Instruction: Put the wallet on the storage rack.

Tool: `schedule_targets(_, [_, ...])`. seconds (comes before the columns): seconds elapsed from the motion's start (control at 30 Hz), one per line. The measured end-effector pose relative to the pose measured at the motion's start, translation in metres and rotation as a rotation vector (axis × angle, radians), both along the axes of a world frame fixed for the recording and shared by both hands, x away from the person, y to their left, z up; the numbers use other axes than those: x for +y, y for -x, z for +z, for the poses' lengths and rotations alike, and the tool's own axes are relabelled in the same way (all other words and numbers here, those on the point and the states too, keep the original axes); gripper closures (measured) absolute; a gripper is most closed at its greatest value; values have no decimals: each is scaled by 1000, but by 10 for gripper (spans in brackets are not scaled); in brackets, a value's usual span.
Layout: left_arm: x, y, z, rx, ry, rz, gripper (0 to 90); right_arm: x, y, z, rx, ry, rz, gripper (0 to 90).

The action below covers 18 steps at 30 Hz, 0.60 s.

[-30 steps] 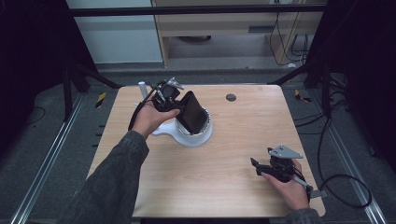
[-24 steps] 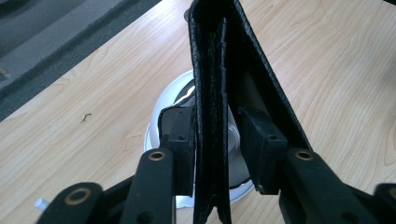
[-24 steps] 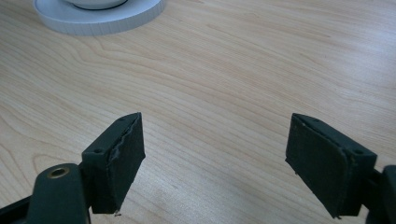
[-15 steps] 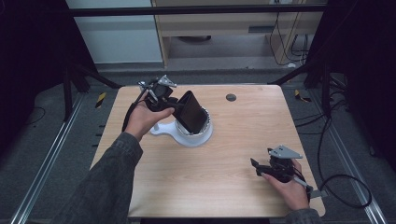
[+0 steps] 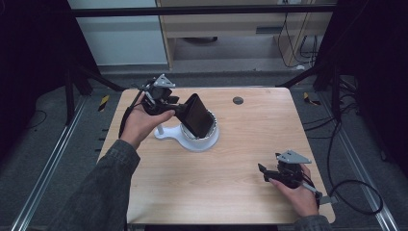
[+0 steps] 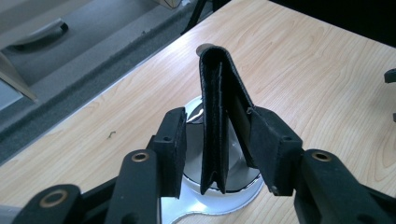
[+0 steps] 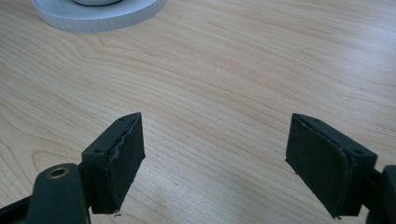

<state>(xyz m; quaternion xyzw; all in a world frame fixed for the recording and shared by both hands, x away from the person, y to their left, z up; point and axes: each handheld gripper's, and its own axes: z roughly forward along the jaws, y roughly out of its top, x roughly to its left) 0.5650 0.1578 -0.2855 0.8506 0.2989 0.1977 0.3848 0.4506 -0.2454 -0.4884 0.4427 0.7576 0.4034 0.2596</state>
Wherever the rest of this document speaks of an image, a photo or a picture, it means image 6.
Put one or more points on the white stand with post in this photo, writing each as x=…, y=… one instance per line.
x=193, y=205

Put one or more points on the white bowl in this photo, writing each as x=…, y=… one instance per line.
x=194, y=146

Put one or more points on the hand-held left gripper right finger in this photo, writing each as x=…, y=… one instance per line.
x=274, y=149

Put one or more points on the white plastic furniture part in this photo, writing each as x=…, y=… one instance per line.
x=31, y=18

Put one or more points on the black wallet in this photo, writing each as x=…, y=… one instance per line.
x=214, y=124

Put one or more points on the dark object under desk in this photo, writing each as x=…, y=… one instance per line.
x=46, y=34

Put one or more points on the black frame strut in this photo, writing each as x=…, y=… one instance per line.
x=194, y=15

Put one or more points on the grey table grommet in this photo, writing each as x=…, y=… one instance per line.
x=201, y=49

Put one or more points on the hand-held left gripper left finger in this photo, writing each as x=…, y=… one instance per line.
x=171, y=155

